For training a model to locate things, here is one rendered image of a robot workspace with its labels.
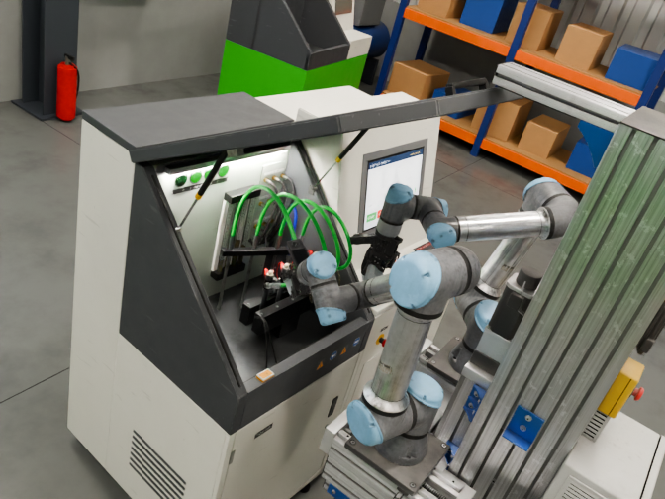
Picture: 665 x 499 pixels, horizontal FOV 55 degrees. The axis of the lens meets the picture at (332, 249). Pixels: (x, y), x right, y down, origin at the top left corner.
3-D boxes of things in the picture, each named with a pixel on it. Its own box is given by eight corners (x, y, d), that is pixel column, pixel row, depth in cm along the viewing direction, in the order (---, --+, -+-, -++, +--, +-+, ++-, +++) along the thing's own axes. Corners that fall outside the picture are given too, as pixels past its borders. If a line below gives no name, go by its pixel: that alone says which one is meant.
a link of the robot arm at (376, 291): (495, 234, 149) (365, 273, 187) (463, 241, 142) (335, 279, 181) (509, 283, 147) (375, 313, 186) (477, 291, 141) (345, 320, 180)
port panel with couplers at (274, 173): (253, 242, 247) (269, 169, 231) (247, 238, 248) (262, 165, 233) (277, 234, 256) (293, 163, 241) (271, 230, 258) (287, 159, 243)
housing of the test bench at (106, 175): (104, 481, 264) (136, 147, 189) (65, 438, 277) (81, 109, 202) (322, 351, 367) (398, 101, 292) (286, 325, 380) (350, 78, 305)
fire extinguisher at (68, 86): (63, 123, 531) (65, 58, 504) (51, 116, 537) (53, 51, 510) (81, 120, 544) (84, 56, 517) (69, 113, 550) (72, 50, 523)
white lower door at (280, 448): (206, 564, 234) (237, 435, 200) (201, 559, 235) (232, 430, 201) (320, 472, 282) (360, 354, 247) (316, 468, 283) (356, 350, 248)
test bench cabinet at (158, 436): (195, 584, 237) (229, 437, 198) (103, 481, 264) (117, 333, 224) (318, 483, 289) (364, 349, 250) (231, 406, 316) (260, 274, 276)
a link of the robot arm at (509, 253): (456, 324, 214) (556, 189, 190) (443, 297, 226) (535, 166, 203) (485, 334, 218) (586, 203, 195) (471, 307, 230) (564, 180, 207)
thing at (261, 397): (239, 430, 201) (248, 393, 193) (230, 421, 203) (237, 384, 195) (357, 353, 247) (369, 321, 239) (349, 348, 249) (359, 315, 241)
